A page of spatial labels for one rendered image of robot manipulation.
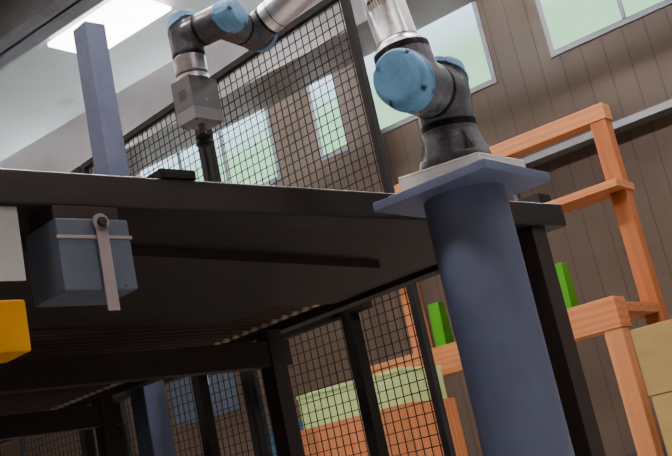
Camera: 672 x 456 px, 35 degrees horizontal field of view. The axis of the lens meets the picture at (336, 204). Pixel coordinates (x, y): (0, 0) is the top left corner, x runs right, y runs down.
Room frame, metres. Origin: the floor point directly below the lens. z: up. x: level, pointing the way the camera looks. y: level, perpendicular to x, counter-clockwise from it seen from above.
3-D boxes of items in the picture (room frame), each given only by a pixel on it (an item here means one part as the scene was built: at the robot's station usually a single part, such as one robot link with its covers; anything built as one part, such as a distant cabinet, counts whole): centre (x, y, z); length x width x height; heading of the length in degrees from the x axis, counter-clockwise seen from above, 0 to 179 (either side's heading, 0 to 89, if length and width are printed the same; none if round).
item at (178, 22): (2.22, 0.25, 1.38); 0.09 x 0.08 x 0.11; 61
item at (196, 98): (2.23, 0.26, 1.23); 0.10 x 0.09 x 0.16; 51
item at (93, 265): (1.67, 0.42, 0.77); 0.14 x 0.11 x 0.18; 137
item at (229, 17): (2.19, 0.16, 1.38); 0.11 x 0.11 x 0.08; 61
